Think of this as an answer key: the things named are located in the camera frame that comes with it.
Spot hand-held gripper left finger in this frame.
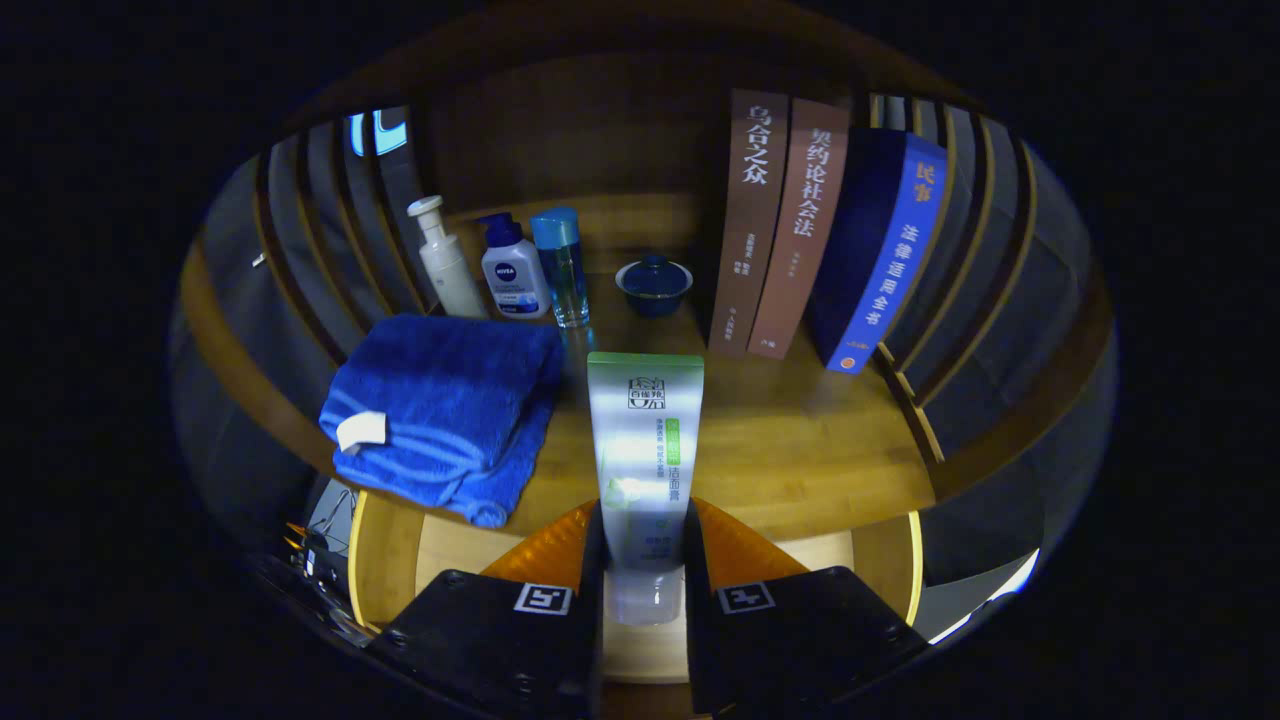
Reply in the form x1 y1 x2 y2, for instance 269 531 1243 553
365 498 608 720

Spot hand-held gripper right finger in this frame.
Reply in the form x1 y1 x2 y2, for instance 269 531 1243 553
683 497 931 716

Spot wooden drawer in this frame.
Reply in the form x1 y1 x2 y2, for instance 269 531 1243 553
347 488 923 720

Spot white facial cleanser tube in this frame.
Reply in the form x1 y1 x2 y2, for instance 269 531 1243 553
586 351 706 627

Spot wooden countertop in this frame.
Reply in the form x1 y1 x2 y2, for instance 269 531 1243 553
330 270 936 541

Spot wooden cabinet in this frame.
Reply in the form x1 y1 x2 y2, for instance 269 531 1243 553
170 0 1119 601

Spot dark electronic device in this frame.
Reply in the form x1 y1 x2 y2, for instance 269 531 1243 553
250 480 376 646

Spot folded blue towel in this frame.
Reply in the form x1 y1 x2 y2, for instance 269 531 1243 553
319 313 566 529

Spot blue lidded teacup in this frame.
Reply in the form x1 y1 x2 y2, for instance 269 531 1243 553
615 254 694 319

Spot white bottle with blue cap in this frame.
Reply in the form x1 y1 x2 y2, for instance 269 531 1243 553
476 212 552 320

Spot teal clear bottle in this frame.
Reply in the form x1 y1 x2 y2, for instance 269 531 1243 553
530 207 591 329

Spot white pump bottle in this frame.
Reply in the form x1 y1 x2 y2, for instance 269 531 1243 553
407 195 488 320

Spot reddish brown book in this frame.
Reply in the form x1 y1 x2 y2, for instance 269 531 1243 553
747 98 851 361

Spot dark brown book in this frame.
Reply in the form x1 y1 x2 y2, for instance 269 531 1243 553
708 89 791 356

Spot blue book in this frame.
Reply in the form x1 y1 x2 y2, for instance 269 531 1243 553
806 128 949 375

